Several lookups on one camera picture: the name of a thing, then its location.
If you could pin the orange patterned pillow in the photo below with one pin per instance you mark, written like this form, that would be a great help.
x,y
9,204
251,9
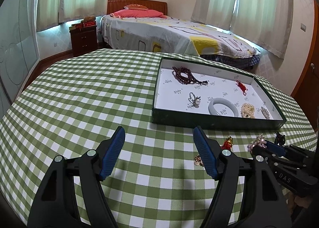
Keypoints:
x,y
136,7

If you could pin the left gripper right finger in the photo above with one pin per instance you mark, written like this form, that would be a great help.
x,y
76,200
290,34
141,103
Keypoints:
x,y
263,203

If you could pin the silver rhinestone brooch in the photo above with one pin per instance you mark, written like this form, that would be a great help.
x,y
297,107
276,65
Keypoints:
x,y
265,113

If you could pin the wooden headboard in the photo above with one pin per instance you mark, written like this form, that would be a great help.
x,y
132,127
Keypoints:
x,y
116,5

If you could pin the bed with patterned sheet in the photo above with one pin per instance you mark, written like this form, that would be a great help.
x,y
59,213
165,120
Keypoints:
x,y
170,35

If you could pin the wall light switch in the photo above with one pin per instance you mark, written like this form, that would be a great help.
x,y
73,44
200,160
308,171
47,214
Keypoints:
x,y
303,27

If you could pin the dark wooden nightstand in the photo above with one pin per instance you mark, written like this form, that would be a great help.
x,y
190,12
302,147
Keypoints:
x,y
83,40

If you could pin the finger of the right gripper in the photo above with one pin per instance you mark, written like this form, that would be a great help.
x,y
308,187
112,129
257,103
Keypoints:
x,y
276,149
267,155

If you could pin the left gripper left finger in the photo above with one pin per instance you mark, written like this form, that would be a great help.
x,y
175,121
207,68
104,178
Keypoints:
x,y
55,205

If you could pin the red gold tassel charm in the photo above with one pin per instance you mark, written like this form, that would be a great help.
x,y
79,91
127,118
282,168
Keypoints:
x,y
228,144

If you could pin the green white jewelry tray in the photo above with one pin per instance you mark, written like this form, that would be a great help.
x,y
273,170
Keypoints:
x,y
184,89

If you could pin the brown wooden door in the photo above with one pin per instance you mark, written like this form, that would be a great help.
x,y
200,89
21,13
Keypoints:
x,y
305,92

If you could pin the green checkered tablecloth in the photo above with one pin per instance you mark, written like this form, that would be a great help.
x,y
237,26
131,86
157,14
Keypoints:
x,y
77,103

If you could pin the black hair clip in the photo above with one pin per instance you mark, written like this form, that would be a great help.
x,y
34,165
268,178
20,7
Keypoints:
x,y
280,139

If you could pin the red boxes on nightstand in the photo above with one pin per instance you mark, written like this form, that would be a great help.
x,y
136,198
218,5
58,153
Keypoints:
x,y
86,22

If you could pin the right white curtain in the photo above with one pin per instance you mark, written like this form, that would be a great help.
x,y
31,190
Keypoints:
x,y
266,23

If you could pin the frosted glass wardrobe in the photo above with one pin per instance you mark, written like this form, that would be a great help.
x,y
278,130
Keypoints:
x,y
18,48

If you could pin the pale jade bangle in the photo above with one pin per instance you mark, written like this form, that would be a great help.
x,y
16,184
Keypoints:
x,y
222,107

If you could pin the red knot charm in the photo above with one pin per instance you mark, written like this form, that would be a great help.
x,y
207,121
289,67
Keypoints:
x,y
242,87

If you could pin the pink pillow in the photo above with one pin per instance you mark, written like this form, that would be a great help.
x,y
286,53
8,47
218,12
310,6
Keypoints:
x,y
127,13

